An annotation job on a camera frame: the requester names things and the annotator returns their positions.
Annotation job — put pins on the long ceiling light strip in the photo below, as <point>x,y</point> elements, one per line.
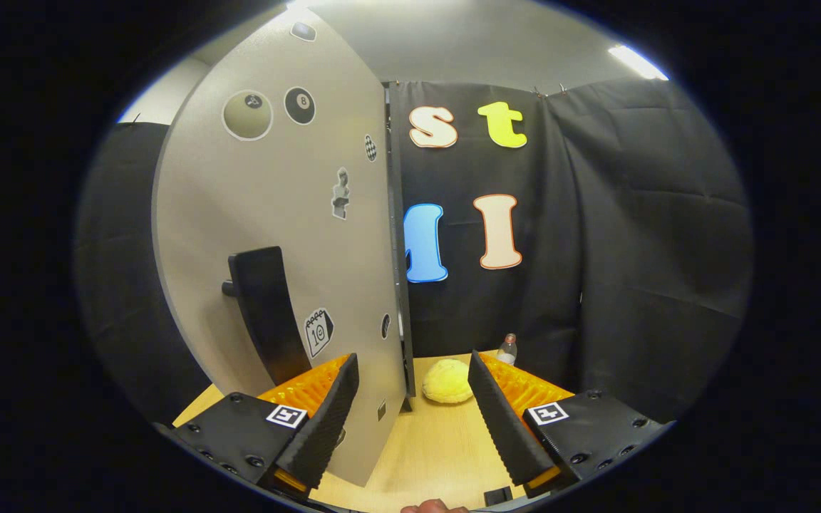
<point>637,63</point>

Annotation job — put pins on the clear plastic bottle red label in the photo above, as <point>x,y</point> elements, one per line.
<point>507,349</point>

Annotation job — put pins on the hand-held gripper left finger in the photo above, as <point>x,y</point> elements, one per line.
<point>328,413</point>

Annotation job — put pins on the yellow plush toy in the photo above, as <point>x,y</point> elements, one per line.
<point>447,381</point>

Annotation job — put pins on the beige shoe cabinet door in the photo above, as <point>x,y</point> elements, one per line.
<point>239,199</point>

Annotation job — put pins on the dark grey shoe cabinet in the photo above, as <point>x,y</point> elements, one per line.
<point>400,285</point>

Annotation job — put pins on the black backdrop cloth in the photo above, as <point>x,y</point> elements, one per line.
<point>631,249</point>

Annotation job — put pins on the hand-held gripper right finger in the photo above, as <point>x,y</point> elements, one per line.
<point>499,413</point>

